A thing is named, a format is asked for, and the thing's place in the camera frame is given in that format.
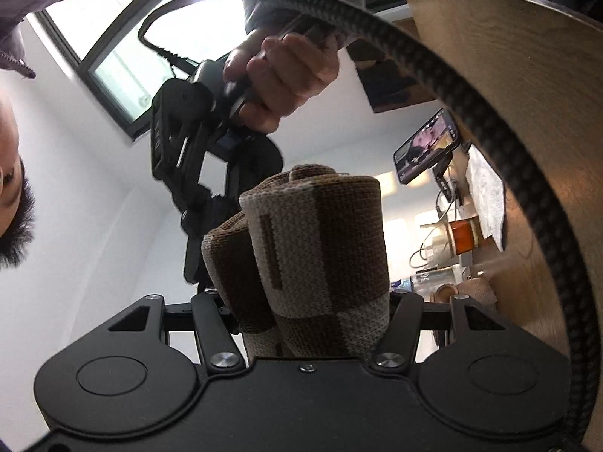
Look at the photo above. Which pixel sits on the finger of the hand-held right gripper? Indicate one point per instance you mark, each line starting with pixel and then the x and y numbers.
pixel 195 245

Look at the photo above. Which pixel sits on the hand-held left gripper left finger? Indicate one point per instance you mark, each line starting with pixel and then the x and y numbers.
pixel 207 310

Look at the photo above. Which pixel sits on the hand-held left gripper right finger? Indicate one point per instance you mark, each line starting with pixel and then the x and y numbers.
pixel 405 310

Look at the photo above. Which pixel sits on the brown white checkered shopping bag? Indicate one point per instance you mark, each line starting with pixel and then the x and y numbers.
pixel 320 254

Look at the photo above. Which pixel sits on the person's right hand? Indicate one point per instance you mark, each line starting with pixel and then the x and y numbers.
pixel 287 70

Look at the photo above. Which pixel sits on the clear bottle with blue lid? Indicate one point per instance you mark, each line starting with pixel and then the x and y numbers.
pixel 424 278

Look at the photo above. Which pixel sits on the brown clay teapot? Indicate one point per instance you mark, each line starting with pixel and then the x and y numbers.
pixel 476 289

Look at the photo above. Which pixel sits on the glass of tea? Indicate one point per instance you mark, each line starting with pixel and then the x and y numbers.
pixel 461 235

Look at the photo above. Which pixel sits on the black phone stand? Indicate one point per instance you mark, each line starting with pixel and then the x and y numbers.
pixel 447 179

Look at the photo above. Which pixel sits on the white paper napkin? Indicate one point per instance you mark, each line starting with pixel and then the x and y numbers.
pixel 485 197

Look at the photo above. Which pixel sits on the black smartphone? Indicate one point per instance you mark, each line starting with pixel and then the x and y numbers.
pixel 426 146

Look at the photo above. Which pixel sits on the person's head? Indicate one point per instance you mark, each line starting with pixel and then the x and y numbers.
pixel 12 216

